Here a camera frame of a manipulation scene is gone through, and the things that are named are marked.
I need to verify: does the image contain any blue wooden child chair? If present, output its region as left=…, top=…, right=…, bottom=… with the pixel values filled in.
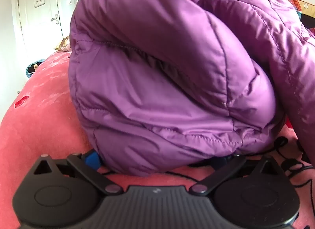
left=25, top=59, right=46, bottom=75

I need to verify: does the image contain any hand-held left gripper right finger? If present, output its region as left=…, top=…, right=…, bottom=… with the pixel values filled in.
left=191, top=155, right=287, bottom=196

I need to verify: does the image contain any white panel door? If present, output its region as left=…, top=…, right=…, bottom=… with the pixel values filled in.
left=16, top=0, right=64, bottom=58

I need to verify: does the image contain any pink heart print bed blanket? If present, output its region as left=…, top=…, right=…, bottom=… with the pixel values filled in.
left=0, top=50, right=315, bottom=229

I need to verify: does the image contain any purple puffer jacket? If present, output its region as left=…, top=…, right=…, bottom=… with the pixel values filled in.
left=68, top=0, right=315, bottom=177

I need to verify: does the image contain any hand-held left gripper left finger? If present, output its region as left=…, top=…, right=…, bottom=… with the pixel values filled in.
left=32, top=151, right=123, bottom=195

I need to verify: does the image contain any yellow padded headboard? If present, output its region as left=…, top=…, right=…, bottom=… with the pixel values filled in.
left=296, top=0, right=315, bottom=16

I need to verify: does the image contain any gold printed pillow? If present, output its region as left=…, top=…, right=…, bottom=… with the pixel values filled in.
left=54, top=35, right=73, bottom=51

